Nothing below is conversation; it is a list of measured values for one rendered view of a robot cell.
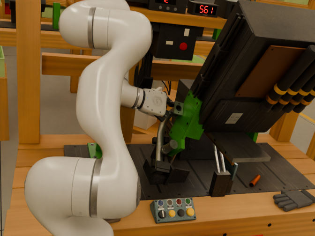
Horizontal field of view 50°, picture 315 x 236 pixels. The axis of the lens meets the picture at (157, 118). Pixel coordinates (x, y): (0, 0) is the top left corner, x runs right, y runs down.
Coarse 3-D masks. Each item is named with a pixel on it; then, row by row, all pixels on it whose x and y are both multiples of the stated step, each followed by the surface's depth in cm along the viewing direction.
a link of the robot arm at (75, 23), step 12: (84, 0) 86; (96, 0) 87; (108, 0) 89; (120, 0) 92; (72, 12) 80; (84, 12) 80; (60, 24) 81; (72, 24) 79; (84, 24) 79; (72, 36) 80; (84, 36) 80
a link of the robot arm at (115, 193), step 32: (96, 32) 80; (128, 32) 79; (96, 64) 75; (128, 64) 80; (96, 96) 72; (96, 128) 71; (96, 160) 69; (128, 160) 69; (96, 192) 65; (128, 192) 66
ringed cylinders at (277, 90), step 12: (312, 48) 101; (300, 60) 104; (312, 60) 102; (288, 72) 109; (300, 72) 106; (312, 72) 108; (276, 84) 115; (288, 84) 111; (300, 84) 112; (312, 84) 114; (276, 96) 116; (288, 96) 117; (300, 96) 119; (312, 96) 120; (264, 108) 122; (276, 108) 123; (288, 108) 124; (300, 108) 126
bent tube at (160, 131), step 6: (174, 102) 136; (174, 108) 135; (180, 108) 137; (180, 114) 135; (168, 120) 144; (162, 126) 144; (162, 132) 144; (162, 138) 143; (162, 144) 142; (156, 150) 141; (156, 156) 140; (162, 156) 140
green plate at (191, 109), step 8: (192, 96) 133; (184, 104) 137; (192, 104) 131; (200, 104) 127; (184, 112) 135; (192, 112) 130; (176, 120) 140; (184, 120) 134; (192, 120) 129; (176, 128) 138; (184, 128) 132; (192, 128) 133; (200, 128) 134; (176, 136) 136; (184, 136) 132; (192, 136) 134; (200, 136) 135
